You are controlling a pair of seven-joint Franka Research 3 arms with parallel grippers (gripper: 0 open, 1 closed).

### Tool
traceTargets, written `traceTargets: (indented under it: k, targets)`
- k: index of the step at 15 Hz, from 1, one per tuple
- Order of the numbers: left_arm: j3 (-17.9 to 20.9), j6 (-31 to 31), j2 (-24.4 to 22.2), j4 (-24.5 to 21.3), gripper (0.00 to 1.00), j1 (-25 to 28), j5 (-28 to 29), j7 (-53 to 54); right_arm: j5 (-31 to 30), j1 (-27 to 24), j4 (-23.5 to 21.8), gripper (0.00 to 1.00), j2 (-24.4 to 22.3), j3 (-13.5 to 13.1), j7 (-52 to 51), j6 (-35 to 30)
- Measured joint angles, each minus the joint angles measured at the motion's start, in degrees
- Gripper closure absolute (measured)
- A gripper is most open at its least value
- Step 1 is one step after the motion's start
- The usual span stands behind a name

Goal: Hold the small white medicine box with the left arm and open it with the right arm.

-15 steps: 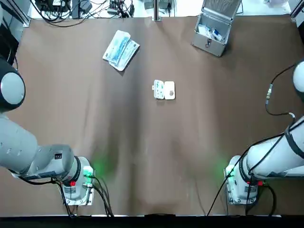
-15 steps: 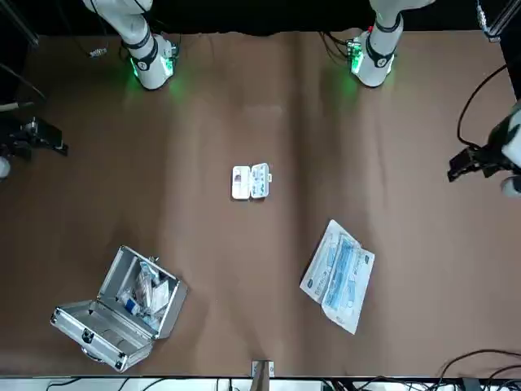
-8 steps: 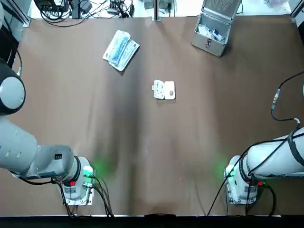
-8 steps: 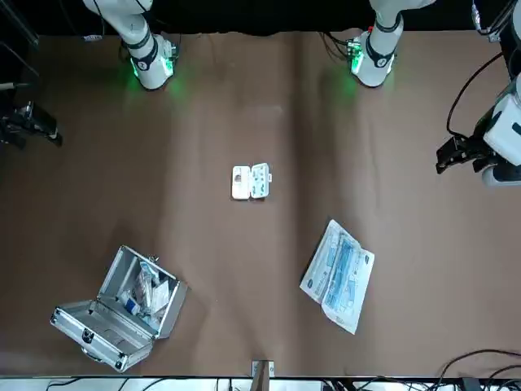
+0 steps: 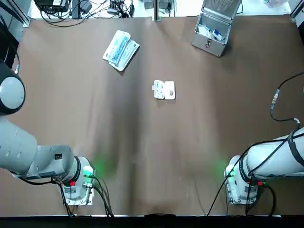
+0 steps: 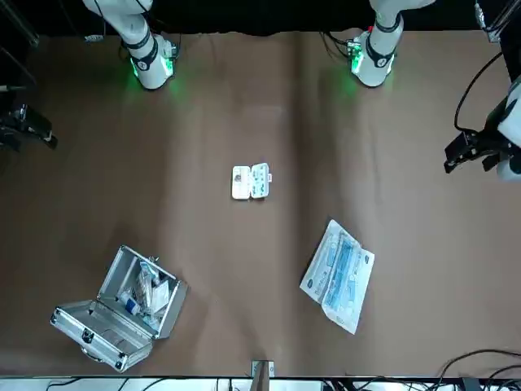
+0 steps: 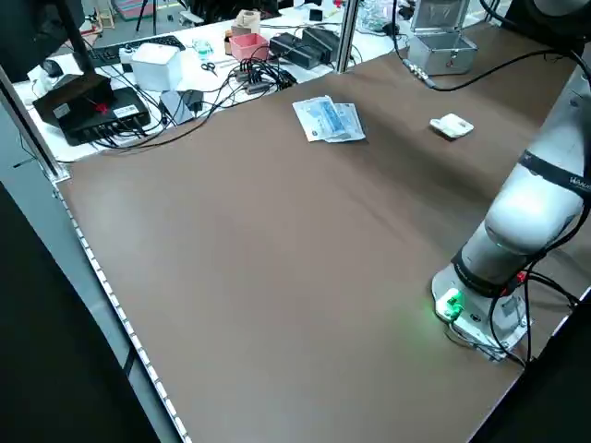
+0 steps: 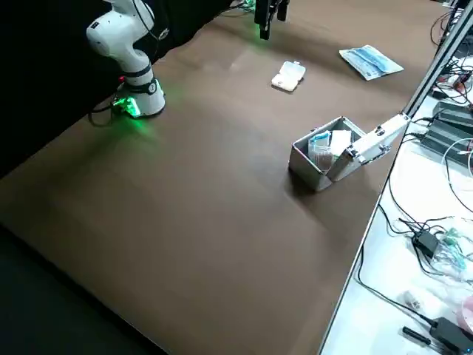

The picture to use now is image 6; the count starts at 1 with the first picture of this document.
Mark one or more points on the small white medicine box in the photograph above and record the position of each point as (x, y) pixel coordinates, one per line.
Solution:
(244, 191)

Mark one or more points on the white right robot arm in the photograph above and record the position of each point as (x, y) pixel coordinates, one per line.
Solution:
(146, 65)

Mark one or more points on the blue white mask packet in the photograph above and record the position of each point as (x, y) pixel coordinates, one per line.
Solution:
(317, 269)
(350, 301)

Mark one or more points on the blue white tube box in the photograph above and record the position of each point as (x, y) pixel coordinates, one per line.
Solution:
(131, 305)

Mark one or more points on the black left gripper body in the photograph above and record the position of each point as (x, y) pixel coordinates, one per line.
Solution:
(484, 142)

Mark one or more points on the silver mount bracket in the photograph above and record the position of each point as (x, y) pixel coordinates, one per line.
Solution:
(486, 20)

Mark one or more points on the aluminium first aid case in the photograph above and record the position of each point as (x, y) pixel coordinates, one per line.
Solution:
(106, 338)

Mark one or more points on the white gauze box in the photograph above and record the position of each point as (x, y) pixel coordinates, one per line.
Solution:
(161, 295)

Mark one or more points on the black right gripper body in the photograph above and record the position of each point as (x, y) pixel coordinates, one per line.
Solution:
(20, 118)

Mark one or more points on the aluminium upright post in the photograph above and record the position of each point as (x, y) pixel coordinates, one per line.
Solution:
(262, 374)

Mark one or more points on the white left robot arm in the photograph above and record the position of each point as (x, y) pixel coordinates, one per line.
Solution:
(378, 61)

